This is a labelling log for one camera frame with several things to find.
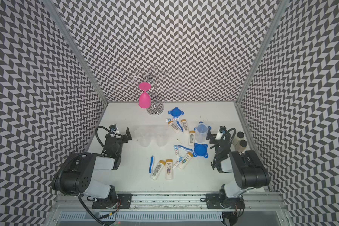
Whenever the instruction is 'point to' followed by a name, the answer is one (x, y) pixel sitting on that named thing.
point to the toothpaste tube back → (169, 119)
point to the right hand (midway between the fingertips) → (216, 130)
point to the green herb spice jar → (240, 137)
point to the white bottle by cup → (191, 137)
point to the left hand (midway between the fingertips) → (120, 129)
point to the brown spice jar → (241, 146)
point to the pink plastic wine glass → (144, 99)
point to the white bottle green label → (185, 160)
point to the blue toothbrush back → (179, 126)
